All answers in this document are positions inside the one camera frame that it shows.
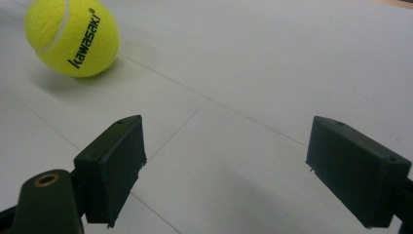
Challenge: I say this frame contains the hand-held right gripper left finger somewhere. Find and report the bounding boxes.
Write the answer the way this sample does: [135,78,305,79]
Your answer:
[73,114,148,229]

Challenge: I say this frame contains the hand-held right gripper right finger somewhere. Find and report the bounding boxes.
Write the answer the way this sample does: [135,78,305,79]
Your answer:
[305,115,413,229]

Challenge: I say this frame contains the yellow tennis ball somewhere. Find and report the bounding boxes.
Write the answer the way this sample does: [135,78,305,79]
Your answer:
[24,0,122,79]

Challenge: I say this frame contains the white paper sheet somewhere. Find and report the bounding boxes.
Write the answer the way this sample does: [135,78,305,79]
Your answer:
[0,0,413,234]

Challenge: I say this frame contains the wooden table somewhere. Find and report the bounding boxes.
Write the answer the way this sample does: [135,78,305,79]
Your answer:
[369,0,413,10]

